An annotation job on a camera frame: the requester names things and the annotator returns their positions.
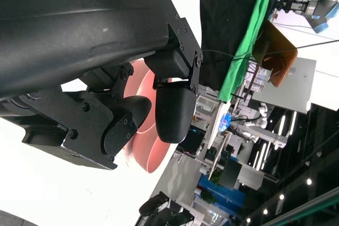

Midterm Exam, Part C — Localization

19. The green potted plant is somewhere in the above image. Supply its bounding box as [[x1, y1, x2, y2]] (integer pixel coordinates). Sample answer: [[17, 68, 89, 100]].
[[210, 169, 223, 186]]

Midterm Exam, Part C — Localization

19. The black backdrop curtain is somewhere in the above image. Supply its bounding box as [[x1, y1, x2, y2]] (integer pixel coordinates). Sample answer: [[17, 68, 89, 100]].
[[200, 0, 267, 92]]

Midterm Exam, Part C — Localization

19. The black computer monitor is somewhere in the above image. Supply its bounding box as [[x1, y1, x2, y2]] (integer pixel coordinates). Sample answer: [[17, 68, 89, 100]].
[[219, 158, 243, 191]]

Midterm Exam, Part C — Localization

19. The green cloth backdrop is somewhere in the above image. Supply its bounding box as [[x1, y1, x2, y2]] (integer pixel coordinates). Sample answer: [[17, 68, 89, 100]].
[[218, 0, 278, 103]]

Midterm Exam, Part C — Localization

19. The black background robot gripper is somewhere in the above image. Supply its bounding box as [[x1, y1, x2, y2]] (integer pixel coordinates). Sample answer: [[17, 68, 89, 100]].
[[275, 0, 309, 13]]

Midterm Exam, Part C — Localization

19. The black office chair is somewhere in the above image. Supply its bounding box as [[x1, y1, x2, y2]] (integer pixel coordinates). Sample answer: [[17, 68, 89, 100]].
[[148, 207, 197, 226], [138, 191, 170, 218]]

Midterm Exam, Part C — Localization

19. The dark laptop screen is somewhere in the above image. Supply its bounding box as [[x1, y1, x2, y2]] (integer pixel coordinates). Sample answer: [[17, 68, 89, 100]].
[[179, 128, 206, 155]]

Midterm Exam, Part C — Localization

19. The white desk panel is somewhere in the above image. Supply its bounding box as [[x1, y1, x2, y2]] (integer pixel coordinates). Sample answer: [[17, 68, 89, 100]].
[[251, 56, 317, 110]]

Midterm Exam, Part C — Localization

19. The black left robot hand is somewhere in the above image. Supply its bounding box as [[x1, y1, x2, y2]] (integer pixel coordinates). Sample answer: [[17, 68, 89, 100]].
[[0, 0, 204, 171]]

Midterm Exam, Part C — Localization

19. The blue cabinet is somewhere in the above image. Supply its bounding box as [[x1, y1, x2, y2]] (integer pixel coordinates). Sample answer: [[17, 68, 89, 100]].
[[198, 174, 247, 215]]

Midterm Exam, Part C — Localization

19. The pink plastic bowl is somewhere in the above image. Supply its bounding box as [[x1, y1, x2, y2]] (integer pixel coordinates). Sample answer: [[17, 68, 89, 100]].
[[122, 0, 160, 142], [131, 74, 174, 174]]

